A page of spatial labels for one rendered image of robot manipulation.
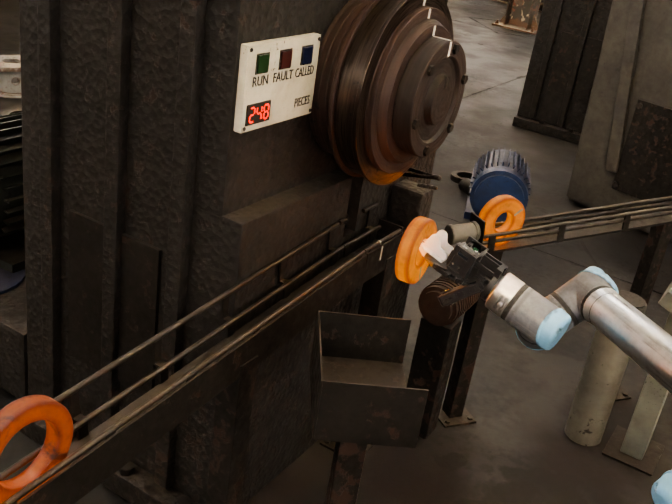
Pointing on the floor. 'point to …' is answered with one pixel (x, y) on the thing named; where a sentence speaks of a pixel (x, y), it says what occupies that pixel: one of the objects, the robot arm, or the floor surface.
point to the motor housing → (435, 347)
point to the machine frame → (172, 217)
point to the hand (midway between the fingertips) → (418, 242)
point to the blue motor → (498, 180)
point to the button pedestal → (643, 419)
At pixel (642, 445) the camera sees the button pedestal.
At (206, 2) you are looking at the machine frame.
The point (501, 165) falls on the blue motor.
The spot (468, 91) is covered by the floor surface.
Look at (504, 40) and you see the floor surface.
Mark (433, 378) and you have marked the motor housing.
